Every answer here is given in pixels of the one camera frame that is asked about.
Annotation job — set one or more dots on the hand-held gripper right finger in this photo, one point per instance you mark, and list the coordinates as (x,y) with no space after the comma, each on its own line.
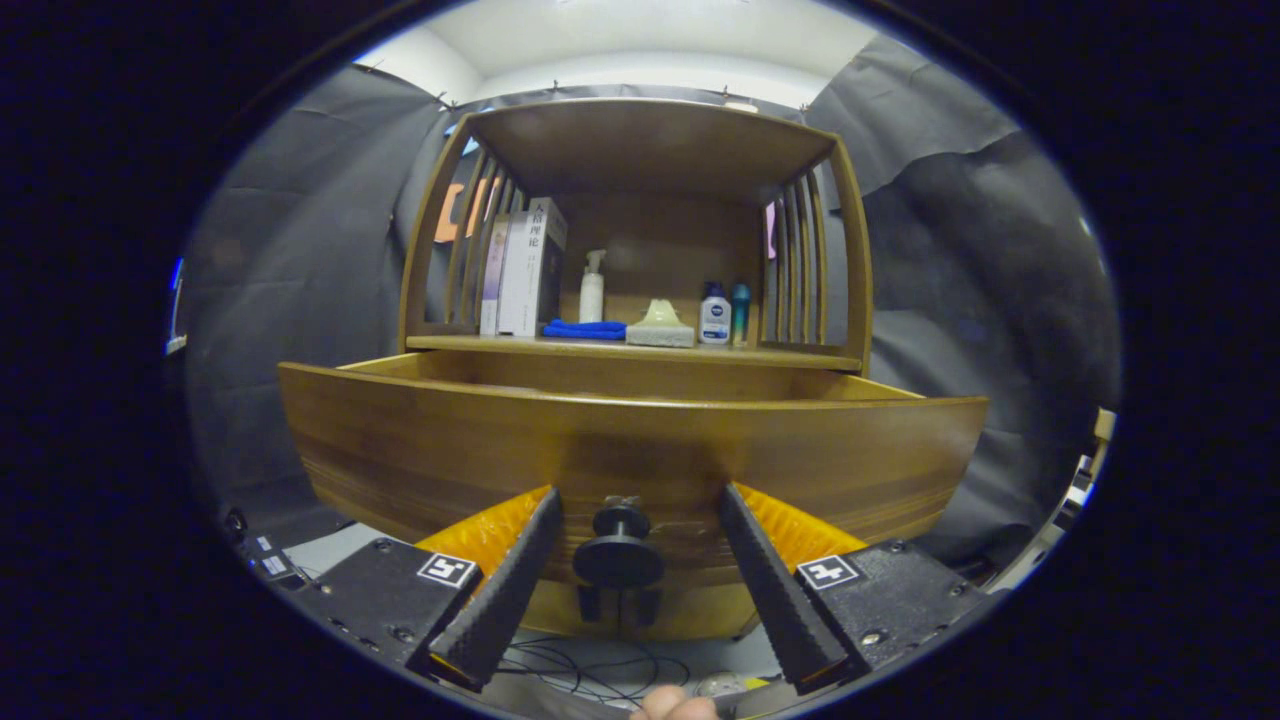
(775,600)

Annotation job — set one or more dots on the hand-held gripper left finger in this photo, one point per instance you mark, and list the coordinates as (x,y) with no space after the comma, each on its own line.
(505,590)

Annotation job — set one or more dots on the black round drawer knob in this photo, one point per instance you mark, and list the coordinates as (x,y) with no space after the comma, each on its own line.
(618,560)

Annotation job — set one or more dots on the wooden cabinet door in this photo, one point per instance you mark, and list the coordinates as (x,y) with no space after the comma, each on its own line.
(555,610)
(700,615)

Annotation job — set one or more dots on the wooden countertop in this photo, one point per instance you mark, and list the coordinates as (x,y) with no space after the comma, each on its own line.
(720,352)

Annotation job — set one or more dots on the wooden cabinet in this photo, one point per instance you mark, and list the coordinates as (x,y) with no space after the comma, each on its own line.
(660,240)

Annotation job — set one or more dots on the black floor device box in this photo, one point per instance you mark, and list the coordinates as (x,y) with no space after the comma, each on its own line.
(268,565)

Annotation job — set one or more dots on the blue folded cloth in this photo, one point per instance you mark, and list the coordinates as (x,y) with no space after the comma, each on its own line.
(585,330)

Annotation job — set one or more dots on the white lotion bottle blue cap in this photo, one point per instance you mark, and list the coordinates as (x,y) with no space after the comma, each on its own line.
(714,320)

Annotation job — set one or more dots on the teal slim bottle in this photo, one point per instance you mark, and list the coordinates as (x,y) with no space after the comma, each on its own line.
(740,315)

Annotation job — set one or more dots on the white pump bottle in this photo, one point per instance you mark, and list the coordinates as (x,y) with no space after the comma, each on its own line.
(591,300)

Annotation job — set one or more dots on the thin lilac book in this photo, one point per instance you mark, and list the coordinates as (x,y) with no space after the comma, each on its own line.
(492,285)

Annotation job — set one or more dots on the thick white book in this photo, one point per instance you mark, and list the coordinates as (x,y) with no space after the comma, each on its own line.
(520,280)

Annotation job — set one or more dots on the white monitor stand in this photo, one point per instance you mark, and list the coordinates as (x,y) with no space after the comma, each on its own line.
(177,344)

